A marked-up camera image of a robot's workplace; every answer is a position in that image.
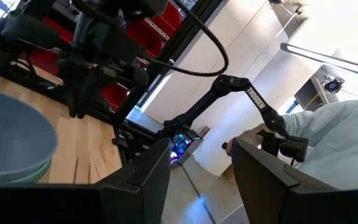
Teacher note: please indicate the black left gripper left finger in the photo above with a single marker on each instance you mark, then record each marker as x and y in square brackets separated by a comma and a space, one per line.
[141, 189]

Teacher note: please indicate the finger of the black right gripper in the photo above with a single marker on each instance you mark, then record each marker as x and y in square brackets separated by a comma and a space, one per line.
[75, 93]
[98, 90]

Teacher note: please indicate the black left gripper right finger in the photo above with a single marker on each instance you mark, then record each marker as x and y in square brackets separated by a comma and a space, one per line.
[259, 183]

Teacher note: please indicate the blue bowl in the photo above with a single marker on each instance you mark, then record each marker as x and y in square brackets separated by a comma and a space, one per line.
[11, 133]

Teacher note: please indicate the green bowl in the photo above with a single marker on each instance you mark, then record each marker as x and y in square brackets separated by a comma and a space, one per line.
[39, 175]

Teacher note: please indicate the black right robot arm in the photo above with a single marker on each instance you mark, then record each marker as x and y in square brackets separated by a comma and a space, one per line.
[129, 6]

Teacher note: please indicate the person's hand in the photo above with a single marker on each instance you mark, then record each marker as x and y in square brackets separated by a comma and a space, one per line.
[250, 137]

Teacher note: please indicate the red plastic bin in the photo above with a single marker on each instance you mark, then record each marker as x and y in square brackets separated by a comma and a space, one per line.
[154, 28]

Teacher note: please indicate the computer with coloured lights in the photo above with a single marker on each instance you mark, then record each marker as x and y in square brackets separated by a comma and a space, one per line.
[182, 146]

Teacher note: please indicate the person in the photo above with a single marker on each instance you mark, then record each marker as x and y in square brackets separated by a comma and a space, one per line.
[337, 140]

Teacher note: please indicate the ceiling light bar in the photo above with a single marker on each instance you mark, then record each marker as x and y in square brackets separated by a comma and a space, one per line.
[328, 59]

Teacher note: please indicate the round black wall device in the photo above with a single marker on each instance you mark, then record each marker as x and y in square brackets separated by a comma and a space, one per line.
[333, 85]

